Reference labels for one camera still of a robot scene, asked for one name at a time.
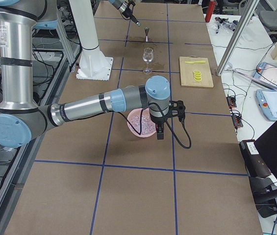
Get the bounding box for near blue teach pendant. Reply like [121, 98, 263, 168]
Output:
[255, 89, 277, 121]

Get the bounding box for yellow plastic knife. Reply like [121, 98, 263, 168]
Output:
[184, 60, 206, 64]

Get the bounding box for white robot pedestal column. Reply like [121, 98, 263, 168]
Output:
[70, 0, 113, 81]

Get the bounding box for pink bowl of ice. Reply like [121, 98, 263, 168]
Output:
[127, 108, 156, 138]

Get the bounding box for clear wine glass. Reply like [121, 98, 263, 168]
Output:
[143, 47, 153, 74]

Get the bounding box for grey office chair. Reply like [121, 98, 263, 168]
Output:
[258, 0, 277, 37]

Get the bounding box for yellow lemon slices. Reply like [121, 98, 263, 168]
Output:
[193, 70, 202, 82]

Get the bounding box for metal rod with green clip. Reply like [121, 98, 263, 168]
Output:
[225, 68, 277, 96]

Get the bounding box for bamboo cutting board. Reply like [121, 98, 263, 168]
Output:
[179, 56, 214, 88]

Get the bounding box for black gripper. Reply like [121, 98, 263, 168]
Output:
[149, 107, 169, 140]
[122, 2, 141, 26]

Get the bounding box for aluminium frame post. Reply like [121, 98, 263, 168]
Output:
[217, 0, 259, 76]

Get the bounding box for far blue teach pendant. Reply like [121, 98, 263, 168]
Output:
[253, 62, 277, 86]

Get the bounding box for steel jigger cup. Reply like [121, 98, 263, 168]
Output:
[144, 27, 150, 42]

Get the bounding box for blue teach pendant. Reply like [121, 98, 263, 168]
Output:
[253, 62, 277, 86]
[255, 89, 277, 121]

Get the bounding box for black box device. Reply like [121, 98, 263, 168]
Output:
[239, 140, 271, 179]

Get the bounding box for clear plastic bag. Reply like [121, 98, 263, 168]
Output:
[212, 17, 238, 34]

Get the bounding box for red thermos bottle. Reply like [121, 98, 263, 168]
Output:
[205, 0, 216, 23]

